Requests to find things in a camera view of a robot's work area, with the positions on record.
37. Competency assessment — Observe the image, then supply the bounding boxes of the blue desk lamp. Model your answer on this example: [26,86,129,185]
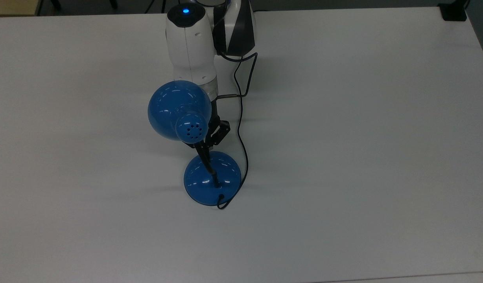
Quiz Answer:
[147,80,242,206]

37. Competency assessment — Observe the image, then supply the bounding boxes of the black lamp power cable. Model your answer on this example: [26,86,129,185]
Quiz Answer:
[216,59,249,210]

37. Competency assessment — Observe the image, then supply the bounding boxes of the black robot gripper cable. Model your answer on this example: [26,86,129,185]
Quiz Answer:
[215,51,259,99]

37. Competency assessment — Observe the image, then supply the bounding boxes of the brown wooden furniture piece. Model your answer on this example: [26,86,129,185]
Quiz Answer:
[0,0,44,17]

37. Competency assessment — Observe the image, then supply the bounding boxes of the black table clamp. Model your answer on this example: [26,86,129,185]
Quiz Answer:
[439,2,468,22]

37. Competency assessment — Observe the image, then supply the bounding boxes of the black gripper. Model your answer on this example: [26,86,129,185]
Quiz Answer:
[205,100,231,153]

